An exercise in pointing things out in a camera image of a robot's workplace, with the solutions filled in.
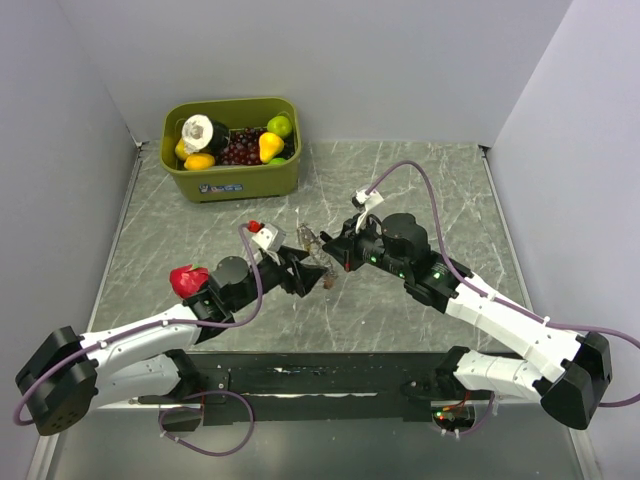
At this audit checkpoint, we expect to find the yellow pear toy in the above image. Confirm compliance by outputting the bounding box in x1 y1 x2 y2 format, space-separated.
258 131 285 164

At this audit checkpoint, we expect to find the red dragon fruit toy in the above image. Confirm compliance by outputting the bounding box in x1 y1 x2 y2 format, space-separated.
169 264 209 299

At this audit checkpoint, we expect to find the white black cylinder toy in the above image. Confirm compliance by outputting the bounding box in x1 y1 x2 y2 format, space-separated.
181 114 230 154

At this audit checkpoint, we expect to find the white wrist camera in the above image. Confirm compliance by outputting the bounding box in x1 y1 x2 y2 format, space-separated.
248 220 286 254
351 189 384 233

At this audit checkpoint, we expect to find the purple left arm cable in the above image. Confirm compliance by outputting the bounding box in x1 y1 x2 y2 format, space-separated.
12 223 266 427

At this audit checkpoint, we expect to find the yellow lemon toy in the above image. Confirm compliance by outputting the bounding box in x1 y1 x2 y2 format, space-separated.
184 153 216 171

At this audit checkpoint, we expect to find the dark red grape bunch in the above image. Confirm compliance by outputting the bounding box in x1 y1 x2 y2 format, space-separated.
214 127 267 166

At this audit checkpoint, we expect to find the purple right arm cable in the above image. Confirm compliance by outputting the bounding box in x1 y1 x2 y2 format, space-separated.
367 159 640 409

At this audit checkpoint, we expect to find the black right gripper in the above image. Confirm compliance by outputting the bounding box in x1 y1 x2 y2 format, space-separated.
322 212 410 280

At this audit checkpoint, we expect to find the green apple toy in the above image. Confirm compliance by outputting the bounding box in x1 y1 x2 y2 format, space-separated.
267 115 293 139

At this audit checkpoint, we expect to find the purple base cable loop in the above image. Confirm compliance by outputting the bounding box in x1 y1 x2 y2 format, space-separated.
157 389 256 459

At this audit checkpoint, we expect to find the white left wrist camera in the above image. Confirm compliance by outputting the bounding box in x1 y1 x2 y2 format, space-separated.
248 220 286 254

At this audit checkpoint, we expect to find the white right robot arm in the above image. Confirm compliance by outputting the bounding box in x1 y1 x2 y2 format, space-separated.
320 213 612 430

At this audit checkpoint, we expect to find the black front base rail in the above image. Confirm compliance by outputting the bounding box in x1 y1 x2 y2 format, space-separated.
134 351 496 426

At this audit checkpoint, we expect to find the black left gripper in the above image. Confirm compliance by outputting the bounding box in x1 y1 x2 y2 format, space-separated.
229 244 327 312

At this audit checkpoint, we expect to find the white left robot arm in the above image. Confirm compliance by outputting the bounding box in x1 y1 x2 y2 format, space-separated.
14 246 327 436

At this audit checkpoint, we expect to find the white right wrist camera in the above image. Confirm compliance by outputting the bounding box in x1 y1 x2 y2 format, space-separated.
351 189 384 233

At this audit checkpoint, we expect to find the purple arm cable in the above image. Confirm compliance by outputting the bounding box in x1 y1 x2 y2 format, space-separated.
367 159 640 409
12 223 266 427

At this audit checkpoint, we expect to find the olive green plastic tub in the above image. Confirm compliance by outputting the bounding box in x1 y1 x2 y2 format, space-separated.
159 97 302 203

